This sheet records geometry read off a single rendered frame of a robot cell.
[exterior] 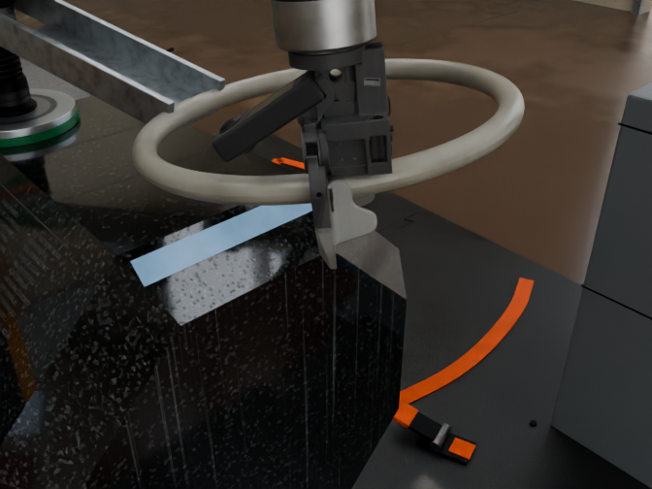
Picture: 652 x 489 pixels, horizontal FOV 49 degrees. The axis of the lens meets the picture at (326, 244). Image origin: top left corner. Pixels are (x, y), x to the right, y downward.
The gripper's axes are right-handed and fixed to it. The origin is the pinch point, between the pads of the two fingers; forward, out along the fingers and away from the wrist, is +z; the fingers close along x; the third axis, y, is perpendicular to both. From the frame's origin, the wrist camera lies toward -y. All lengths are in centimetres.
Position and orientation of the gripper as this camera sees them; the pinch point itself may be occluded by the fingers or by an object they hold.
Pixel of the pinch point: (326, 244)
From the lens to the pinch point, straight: 73.5
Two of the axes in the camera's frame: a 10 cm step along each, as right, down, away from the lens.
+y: 9.9, -0.7, -0.7
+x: 0.3, -4.6, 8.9
